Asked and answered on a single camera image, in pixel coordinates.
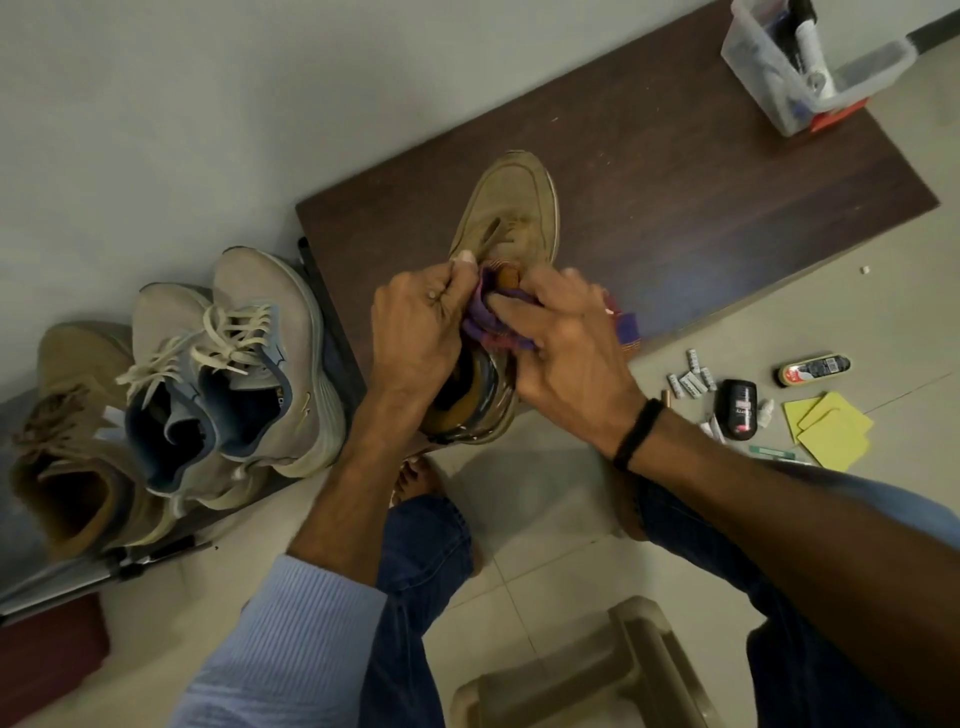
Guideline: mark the beige plastic stool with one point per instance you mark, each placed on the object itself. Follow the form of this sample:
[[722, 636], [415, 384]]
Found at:
[[600, 675]]

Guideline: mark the clear plastic container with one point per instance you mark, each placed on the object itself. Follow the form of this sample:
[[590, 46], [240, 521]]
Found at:
[[780, 82]]

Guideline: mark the tan suede shoe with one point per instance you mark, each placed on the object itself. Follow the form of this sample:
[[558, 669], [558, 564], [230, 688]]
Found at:
[[71, 450], [514, 210]]

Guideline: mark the person's left foot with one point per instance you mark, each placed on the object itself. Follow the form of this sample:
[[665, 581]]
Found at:
[[415, 480]]

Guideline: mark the shoe polish bottle gold cap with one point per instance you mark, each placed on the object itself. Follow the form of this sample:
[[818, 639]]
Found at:
[[814, 370]]

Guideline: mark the person's left leg blue jeans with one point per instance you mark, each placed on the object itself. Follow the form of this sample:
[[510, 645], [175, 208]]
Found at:
[[420, 585]]

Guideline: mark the person's foot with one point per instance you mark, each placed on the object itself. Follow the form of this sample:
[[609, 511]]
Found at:
[[415, 480], [628, 502]]

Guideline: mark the person's right foot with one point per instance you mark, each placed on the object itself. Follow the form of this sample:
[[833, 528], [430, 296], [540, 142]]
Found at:
[[628, 502]]

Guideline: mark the person's left forearm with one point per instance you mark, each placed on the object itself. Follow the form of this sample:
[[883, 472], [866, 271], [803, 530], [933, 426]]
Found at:
[[360, 480]]

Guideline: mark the purple checked cloth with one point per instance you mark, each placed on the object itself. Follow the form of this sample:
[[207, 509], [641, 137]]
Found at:
[[491, 326]]

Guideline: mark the dark brown low table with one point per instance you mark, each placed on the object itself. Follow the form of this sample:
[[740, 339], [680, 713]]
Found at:
[[675, 195]]

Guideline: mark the yellow sponge cloth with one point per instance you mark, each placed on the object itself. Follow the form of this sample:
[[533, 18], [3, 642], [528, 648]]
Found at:
[[836, 442], [840, 409]]

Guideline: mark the black and white bottle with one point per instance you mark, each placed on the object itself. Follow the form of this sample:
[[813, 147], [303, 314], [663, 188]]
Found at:
[[811, 49]]

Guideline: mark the black shoe polish bottle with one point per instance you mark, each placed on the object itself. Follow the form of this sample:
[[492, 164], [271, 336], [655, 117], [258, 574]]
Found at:
[[736, 409]]

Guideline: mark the grey sneaker with cream laces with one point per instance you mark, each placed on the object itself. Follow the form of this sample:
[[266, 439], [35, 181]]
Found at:
[[285, 352], [176, 390]]

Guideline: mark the person's right hand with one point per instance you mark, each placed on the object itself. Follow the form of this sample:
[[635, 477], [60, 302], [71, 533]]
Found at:
[[581, 360]]

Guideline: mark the person's right forearm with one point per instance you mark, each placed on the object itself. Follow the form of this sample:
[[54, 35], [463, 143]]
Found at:
[[795, 540]]

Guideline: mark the light blue sleeve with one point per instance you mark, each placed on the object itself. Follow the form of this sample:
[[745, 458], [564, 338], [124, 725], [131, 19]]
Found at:
[[292, 652], [900, 502]]

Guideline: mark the dark red box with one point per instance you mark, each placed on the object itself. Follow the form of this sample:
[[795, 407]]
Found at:
[[45, 652]]

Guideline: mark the person's left thumb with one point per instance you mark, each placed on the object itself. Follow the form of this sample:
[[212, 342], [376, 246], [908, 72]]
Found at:
[[465, 274]]

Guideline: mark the person's left hand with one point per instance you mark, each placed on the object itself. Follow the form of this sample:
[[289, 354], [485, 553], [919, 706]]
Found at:
[[412, 337]]

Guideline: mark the person's leg blue jeans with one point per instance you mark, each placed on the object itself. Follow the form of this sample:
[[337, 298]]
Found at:
[[795, 667], [420, 585]]

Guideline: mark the red flat box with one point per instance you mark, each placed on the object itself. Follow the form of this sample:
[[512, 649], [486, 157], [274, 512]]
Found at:
[[840, 116]]

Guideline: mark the light blue left sleeve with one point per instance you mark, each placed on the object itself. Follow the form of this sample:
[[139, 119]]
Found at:
[[292, 652]]

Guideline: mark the metal shoe rack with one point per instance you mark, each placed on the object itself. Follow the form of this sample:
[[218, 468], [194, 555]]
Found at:
[[90, 574]]

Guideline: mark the small white packet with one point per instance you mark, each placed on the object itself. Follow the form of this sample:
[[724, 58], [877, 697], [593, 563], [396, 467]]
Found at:
[[675, 385], [692, 385], [708, 379], [693, 360]]

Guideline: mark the person's right fingers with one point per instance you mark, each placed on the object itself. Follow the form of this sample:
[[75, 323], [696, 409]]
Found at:
[[540, 300]]

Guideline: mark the black wristband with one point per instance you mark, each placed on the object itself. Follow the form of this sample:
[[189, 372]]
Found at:
[[637, 435]]

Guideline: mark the light blue right sleeve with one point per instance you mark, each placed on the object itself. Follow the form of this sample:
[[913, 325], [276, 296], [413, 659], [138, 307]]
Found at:
[[900, 502]]

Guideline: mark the person's right leg blue jeans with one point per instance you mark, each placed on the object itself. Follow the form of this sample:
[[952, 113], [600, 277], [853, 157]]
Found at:
[[795, 667]]

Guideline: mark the green and white brush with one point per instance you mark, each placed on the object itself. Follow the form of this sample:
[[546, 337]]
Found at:
[[776, 453]]

